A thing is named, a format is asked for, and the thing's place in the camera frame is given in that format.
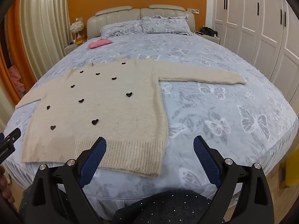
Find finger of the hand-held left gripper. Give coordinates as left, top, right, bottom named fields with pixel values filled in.
left=5, top=128, right=21, bottom=142

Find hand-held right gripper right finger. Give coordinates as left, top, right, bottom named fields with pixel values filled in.
left=193, top=135, right=275, bottom=224

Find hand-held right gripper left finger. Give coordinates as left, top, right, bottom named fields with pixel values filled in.
left=22, top=136, right=108, bottom=224

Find beige sweater with black hearts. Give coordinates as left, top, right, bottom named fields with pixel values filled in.
left=15, top=59, right=247, bottom=179

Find pink hanging clothes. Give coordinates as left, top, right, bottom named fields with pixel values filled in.
left=8, top=65, right=27, bottom=93

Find person's left hand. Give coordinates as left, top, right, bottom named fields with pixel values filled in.
left=0, top=166, right=15, bottom=207

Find butterfly print bed blanket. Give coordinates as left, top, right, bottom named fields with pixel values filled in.
left=5, top=31, right=299, bottom=215

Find yellow stool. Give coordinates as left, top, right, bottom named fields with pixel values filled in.
left=279, top=154, right=299, bottom=188

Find orange curtain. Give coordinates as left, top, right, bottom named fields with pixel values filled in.
left=3, top=2, right=36, bottom=99

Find white nightstand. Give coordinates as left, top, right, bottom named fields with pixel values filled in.
left=195, top=31, right=221, bottom=45
left=65, top=42, right=89, bottom=56

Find white pleated curtain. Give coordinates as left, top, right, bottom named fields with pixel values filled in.
left=20, top=0, right=70, bottom=81

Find pink folded cloth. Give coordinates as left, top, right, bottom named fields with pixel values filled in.
left=87, top=40, right=114, bottom=49

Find white feather lamp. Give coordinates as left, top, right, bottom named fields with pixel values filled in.
left=70, top=21, right=85, bottom=45

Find black bag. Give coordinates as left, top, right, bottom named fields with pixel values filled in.
left=201, top=26, right=218, bottom=37

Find butterfly print pillow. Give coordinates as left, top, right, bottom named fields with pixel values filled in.
left=100, top=20, right=144, bottom=38
left=140, top=15, right=195, bottom=36

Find beige padded headboard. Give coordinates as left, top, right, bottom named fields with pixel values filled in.
left=87, top=4, right=195, bottom=40

